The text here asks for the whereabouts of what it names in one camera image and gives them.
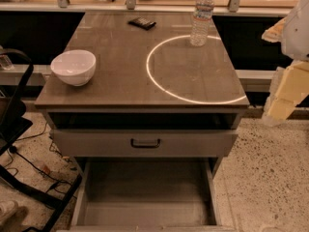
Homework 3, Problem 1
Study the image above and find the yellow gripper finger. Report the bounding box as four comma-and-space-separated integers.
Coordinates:
262, 61, 309, 127
262, 18, 286, 43

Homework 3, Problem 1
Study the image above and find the black calculator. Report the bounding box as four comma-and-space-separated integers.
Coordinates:
128, 17, 156, 31

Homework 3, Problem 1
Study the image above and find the black floor cable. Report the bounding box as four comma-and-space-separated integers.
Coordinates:
6, 123, 78, 201

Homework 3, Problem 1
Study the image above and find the open bottom drawer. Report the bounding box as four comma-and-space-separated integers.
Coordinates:
58, 159, 236, 232

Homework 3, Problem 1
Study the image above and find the grey drawer cabinet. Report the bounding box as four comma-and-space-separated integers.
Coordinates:
34, 11, 250, 232

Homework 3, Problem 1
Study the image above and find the clear plastic water bottle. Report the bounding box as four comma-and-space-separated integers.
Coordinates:
190, 0, 214, 46

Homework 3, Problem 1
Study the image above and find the black drawer handle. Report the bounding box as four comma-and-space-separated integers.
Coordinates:
130, 138, 161, 149

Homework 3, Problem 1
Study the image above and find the black chair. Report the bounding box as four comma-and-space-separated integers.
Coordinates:
0, 48, 82, 232

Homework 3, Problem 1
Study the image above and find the metal rail frame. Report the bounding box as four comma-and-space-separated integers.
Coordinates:
0, 0, 299, 16

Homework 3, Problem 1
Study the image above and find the upper grey drawer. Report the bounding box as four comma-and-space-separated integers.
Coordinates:
50, 130, 238, 158

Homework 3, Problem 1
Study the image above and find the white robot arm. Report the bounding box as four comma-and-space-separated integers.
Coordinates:
262, 0, 309, 127

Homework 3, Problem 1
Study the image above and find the white ceramic bowl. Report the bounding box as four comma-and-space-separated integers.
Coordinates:
50, 49, 97, 86

